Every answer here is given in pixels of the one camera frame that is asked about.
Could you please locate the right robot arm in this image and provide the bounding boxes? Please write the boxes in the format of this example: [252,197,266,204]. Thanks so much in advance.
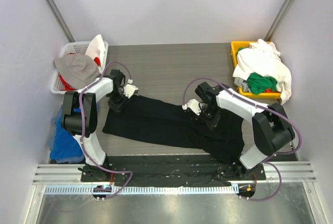
[183,82,295,180]

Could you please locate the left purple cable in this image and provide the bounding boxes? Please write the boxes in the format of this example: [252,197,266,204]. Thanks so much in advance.
[79,61,134,200]

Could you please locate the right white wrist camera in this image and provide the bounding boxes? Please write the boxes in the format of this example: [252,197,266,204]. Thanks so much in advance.
[182,99,201,116]

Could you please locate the yellow plastic bin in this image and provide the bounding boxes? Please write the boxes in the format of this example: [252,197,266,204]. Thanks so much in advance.
[230,41,280,99]

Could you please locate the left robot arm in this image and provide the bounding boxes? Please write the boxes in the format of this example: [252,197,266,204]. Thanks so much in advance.
[61,70,138,182]

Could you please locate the grey garment in bin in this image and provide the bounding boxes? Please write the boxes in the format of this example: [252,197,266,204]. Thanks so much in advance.
[234,77,251,93]

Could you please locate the beige grey shirt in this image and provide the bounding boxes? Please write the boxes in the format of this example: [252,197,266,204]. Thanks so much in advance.
[54,54,99,89]

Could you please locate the white t shirt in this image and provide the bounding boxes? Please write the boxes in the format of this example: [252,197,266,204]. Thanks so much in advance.
[233,39,292,104]

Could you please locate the green t shirt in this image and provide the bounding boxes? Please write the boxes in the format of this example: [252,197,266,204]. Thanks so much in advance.
[246,73,277,95]

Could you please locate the blue checkered shirt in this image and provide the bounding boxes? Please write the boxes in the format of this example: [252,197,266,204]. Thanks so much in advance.
[46,101,101,164]

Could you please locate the white slotted cable duct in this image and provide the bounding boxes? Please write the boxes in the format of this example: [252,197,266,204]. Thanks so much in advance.
[44,184,239,197]

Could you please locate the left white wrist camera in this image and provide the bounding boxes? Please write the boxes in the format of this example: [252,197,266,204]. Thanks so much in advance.
[123,79,138,98]

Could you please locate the corner aluminium post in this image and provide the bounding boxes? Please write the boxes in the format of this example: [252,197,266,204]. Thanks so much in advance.
[45,0,75,43]
[264,0,294,42]

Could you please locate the left corner aluminium post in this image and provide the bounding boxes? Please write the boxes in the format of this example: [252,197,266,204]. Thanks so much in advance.
[45,0,75,43]

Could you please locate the white and red garment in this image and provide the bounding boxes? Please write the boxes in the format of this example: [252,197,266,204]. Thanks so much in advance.
[59,34,105,91]

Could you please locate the aluminium rail frame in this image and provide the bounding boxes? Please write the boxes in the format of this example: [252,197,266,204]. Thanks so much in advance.
[32,162,317,185]

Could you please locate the right corner aluminium post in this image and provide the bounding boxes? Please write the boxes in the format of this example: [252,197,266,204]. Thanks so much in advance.
[264,0,294,42]

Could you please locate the white plastic laundry basket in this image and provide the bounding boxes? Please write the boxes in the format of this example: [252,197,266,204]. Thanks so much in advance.
[50,41,109,94]

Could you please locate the solid blue shirt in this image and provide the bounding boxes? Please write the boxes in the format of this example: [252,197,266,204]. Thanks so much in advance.
[49,127,85,160]

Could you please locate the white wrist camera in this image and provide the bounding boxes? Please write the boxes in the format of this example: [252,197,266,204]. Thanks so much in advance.
[123,79,138,98]
[182,99,201,116]

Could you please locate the black t shirt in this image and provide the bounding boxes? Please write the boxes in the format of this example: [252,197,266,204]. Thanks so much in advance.
[103,95,245,164]

